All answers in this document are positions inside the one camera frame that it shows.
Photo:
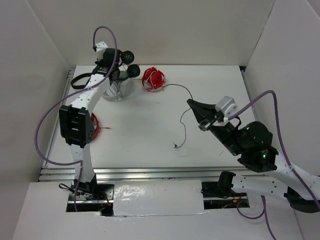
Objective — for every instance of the white foil cover panel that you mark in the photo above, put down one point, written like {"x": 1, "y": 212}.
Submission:
{"x": 158, "y": 198}

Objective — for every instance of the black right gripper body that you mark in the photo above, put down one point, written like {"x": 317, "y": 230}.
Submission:
{"x": 223, "y": 134}

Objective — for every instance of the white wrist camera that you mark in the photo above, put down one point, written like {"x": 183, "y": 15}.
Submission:
{"x": 99, "y": 49}
{"x": 227, "y": 106}

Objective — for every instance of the black Panasonic wired headphones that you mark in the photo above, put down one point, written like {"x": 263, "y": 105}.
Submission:
{"x": 127, "y": 58}

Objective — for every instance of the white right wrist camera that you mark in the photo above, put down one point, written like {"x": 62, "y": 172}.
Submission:
{"x": 227, "y": 106}

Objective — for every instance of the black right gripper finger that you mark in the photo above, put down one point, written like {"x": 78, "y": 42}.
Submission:
{"x": 202, "y": 113}
{"x": 201, "y": 107}

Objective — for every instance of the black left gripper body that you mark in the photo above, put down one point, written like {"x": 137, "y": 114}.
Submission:
{"x": 118, "y": 72}

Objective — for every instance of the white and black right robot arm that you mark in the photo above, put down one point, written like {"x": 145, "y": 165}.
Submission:
{"x": 252, "y": 144}

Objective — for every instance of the red black headphones with cable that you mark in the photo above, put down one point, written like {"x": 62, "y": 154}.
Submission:
{"x": 97, "y": 126}

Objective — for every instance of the black headphones at back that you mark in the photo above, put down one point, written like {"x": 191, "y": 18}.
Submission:
{"x": 81, "y": 81}

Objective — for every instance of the red white wrapped headphones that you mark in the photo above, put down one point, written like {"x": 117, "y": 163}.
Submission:
{"x": 153, "y": 79}

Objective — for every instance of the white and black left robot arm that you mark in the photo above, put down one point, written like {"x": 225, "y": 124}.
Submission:
{"x": 75, "y": 119}

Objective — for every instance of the grey white gaming headset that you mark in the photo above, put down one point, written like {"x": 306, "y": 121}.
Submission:
{"x": 118, "y": 90}

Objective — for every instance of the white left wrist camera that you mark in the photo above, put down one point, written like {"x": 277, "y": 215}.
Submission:
{"x": 99, "y": 49}

